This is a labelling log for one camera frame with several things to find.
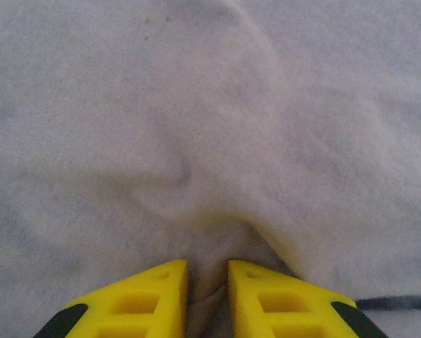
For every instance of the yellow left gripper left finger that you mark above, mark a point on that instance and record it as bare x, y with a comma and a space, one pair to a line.
150, 310

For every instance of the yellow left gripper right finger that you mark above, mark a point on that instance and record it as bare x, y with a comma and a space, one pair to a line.
274, 310

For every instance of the purple t-shirt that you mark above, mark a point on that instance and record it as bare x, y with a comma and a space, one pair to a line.
196, 105

